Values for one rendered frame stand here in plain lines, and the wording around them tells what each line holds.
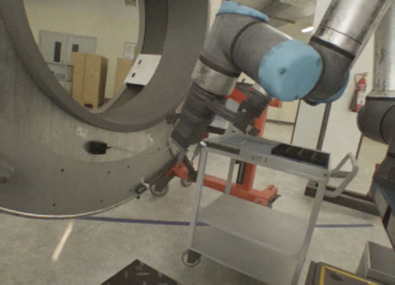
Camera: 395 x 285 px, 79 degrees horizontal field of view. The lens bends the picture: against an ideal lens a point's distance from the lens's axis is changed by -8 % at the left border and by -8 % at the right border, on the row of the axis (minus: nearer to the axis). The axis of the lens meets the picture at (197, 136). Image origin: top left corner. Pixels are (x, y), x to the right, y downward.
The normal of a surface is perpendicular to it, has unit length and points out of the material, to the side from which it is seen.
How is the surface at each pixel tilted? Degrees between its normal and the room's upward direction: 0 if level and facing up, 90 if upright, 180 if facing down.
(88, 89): 90
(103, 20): 90
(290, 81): 115
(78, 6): 90
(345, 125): 90
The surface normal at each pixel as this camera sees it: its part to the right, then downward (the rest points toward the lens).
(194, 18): -0.50, 0.24
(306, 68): 0.41, 0.62
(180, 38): -0.47, 0.01
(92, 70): 0.17, 0.21
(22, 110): 0.87, 0.22
